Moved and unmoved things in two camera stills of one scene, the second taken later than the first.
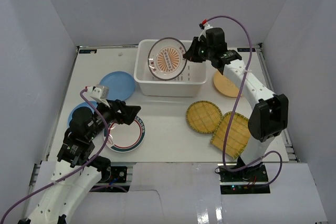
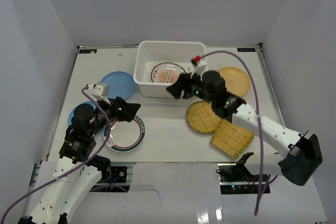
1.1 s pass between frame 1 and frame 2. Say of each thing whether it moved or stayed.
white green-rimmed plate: stayed
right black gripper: moved
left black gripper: stayed
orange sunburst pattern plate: moved
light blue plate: stayed
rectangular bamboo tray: stayed
